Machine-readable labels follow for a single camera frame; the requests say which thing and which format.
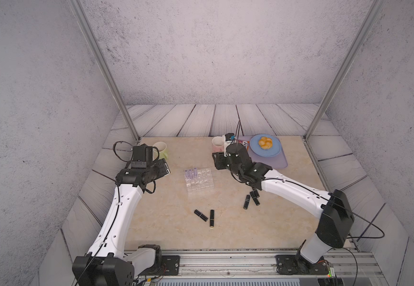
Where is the clear acrylic lipstick organizer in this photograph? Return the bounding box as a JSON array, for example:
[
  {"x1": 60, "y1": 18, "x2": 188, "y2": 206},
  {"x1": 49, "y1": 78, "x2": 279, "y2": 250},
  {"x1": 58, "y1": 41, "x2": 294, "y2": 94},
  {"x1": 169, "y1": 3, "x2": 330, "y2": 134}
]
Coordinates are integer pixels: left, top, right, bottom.
[{"x1": 185, "y1": 168, "x2": 214, "y2": 194}]

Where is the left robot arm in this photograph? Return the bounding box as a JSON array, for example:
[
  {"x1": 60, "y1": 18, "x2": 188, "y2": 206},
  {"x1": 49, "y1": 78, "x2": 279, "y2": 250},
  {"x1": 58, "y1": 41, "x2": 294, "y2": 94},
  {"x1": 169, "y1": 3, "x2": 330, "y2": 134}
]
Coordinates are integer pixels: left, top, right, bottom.
[{"x1": 72, "y1": 144, "x2": 170, "y2": 286}]

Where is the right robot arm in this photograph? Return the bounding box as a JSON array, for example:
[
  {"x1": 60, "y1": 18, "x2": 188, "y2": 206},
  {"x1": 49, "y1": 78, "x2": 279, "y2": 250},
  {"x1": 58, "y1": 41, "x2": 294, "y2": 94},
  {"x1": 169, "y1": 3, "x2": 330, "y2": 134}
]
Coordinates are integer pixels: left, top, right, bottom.
[{"x1": 212, "y1": 133, "x2": 358, "y2": 275}]

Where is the green mug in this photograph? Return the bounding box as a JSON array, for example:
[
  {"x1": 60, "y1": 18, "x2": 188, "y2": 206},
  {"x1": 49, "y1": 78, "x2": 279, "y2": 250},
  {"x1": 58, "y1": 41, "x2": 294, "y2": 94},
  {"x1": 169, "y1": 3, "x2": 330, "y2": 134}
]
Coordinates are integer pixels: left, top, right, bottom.
[{"x1": 153, "y1": 142, "x2": 168, "y2": 160}]

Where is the pink mug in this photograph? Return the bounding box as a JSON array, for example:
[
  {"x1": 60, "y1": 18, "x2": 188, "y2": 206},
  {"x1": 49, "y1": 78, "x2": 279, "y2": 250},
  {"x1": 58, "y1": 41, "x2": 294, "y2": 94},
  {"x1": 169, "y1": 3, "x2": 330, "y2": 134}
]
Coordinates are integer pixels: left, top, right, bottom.
[{"x1": 212, "y1": 136, "x2": 225, "y2": 153}]

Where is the colourful snack bag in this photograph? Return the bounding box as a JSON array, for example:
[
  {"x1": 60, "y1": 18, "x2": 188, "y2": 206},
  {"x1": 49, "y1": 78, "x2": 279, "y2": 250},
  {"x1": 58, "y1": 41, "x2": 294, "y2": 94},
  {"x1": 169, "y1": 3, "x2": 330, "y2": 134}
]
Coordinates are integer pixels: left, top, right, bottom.
[{"x1": 238, "y1": 139, "x2": 250, "y2": 150}]

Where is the bread roll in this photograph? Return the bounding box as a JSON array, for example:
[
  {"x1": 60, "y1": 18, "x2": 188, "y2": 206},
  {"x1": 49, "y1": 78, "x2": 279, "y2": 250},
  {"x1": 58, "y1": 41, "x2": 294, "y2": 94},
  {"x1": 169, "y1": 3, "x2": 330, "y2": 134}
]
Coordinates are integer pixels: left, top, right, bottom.
[{"x1": 258, "y1": 137, "x2": 273, "y2": 150}]

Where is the blue plate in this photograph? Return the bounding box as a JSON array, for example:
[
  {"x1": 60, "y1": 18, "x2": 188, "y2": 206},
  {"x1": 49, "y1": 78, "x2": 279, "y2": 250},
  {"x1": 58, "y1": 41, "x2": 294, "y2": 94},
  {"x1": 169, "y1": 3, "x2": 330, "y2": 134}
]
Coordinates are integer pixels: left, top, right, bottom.
[{"x1": 250, "y1": 134, "x2": 282, "y2": 158}]

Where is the lavender tray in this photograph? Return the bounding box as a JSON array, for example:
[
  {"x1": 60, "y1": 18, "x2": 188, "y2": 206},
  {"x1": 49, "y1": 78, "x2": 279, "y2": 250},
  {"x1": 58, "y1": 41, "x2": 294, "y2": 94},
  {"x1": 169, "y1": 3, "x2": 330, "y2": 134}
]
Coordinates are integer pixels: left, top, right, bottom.
[{"x1": 239, "y1": 136, "x2": 288, "y2": 169}]

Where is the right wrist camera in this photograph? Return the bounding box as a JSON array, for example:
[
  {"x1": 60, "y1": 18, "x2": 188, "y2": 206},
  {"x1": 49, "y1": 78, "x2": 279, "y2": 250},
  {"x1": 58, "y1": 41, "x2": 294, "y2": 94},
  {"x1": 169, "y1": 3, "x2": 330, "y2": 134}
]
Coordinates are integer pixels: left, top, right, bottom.
[{"x1": 222, "y1": 132, "x2": 235, "y2": 151}]

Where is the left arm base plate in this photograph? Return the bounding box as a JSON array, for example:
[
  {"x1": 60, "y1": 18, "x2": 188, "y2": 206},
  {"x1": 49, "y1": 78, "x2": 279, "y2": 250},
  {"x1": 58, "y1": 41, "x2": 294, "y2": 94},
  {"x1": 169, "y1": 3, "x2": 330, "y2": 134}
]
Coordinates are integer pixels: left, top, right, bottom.
[{"x1": 135, "y1": 254, "x2": 181, "y2": 276}]

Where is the aluminium rail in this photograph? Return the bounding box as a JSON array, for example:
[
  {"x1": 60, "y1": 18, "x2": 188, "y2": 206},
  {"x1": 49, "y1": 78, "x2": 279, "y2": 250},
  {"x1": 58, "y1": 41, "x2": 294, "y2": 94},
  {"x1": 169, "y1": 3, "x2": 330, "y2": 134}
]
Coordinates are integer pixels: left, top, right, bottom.
[{"x1": 70, "y1": 249, "x2": 386, "y2": 286}]

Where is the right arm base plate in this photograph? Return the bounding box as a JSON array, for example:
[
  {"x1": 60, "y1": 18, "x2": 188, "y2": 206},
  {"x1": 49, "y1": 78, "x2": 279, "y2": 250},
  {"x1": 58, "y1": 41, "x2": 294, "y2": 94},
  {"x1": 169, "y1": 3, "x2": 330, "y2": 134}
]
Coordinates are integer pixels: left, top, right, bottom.
[{"x1": 275, "y1": 255, "x2": 330, "y2": 275}]

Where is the left frame post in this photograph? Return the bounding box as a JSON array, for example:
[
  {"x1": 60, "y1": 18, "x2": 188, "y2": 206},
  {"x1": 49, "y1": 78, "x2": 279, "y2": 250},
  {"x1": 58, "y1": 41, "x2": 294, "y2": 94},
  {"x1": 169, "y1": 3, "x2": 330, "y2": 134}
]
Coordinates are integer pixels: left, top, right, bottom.
[{"x1": 68, "y1": 0, "x2": 141, "y2": 143}]

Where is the frame post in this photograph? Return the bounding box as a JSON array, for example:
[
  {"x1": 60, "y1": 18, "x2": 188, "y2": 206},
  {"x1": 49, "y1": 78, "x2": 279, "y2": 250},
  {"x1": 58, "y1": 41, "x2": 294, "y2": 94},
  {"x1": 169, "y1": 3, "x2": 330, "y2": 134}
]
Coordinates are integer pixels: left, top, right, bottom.
[
  {"x1": 303, "y1": 0, "x2": 386, "y2": 142},
  {"x1": 68, "y1": 0, "x2": 141, "y2": 143}
]

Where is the right frame post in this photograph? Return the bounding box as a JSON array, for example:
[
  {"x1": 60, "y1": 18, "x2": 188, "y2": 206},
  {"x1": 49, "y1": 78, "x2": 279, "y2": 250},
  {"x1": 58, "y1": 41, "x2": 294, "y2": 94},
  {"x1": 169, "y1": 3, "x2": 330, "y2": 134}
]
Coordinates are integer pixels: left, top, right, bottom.
[{"x1": 303, "y1": 0, "x2": 386, "y2": 142}]

